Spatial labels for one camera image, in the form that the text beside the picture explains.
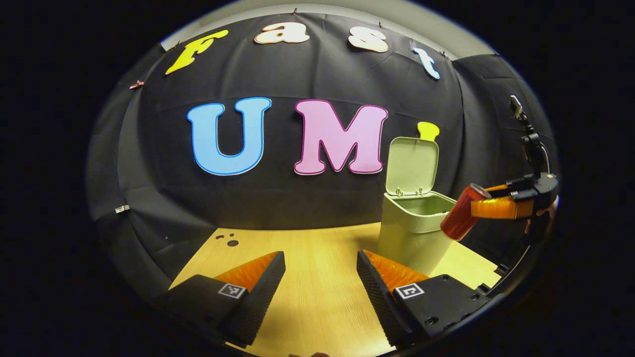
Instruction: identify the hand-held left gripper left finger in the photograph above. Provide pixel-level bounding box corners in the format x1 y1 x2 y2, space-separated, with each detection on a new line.
158 250 287 348

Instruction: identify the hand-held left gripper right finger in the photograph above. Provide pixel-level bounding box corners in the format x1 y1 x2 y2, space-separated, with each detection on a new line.
356 249 504 348

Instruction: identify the red pop can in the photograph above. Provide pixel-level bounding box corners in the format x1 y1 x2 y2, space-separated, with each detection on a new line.
440 183 492 241

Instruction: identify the pale green desktop garbage bin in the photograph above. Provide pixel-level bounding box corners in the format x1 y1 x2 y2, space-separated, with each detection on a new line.
377 136 458 276

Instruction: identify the wooden desktop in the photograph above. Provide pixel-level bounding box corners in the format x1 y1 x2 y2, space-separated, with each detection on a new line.
169 222 503 357

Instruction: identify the black backdrop cloth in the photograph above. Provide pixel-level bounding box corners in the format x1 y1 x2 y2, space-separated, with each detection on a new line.
87 12 559 298

